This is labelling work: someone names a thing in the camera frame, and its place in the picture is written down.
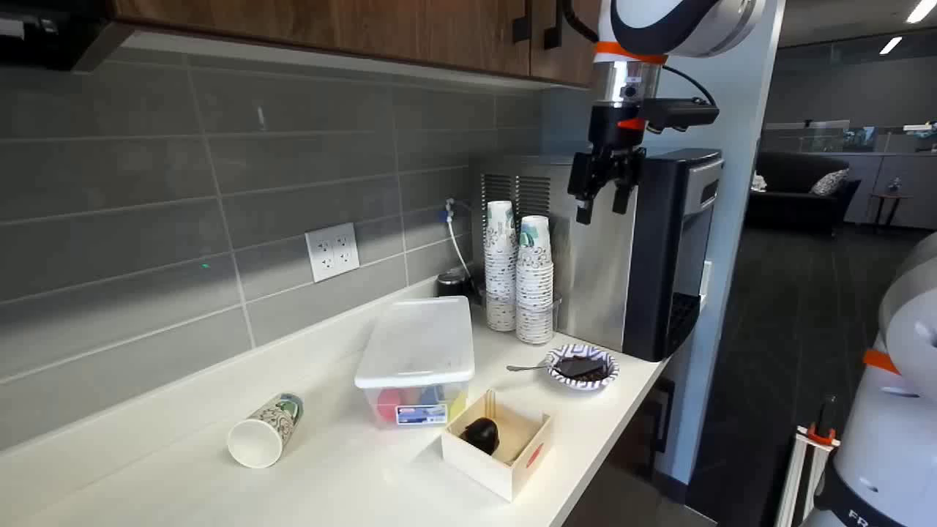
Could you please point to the patterned paper plate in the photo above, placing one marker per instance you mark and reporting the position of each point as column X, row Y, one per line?
column 580, row 368

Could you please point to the metal spoon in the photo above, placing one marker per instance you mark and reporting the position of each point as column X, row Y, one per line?
column 531, row 368

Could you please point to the black silver coffee machine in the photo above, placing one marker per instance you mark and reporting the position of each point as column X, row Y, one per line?
column 633, row 283

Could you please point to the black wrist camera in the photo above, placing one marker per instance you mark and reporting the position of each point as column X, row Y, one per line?
column 678, row 112

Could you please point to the small black appliance with cord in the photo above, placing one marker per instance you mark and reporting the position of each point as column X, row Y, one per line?
column 459, row 280

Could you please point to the dark sofa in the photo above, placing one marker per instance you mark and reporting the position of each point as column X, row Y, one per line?
column 800, row 191

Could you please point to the black object in box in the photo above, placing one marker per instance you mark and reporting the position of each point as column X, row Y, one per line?
column 482, row 434

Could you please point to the wooden upper cabinets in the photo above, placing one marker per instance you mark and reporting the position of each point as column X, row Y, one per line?
column 485, row 37

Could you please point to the patterned cup stack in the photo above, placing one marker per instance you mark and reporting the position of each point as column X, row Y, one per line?
column 500, row 245
column 535, row 283

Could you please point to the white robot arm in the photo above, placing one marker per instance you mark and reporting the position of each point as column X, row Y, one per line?
column 883, row 469

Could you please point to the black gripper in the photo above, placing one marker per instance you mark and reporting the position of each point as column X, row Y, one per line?
column 614, row 155

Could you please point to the lying patterned paper cup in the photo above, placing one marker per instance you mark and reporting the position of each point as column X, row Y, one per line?
column 261, row 438

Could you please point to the small white cardboard box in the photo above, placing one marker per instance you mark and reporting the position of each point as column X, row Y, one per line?
column 526, row 441

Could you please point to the white wall outlet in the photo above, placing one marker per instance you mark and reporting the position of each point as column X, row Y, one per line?
column 333, row 251

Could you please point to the clear plastic lidded box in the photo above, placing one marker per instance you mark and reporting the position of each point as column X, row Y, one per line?
column 421, row 360

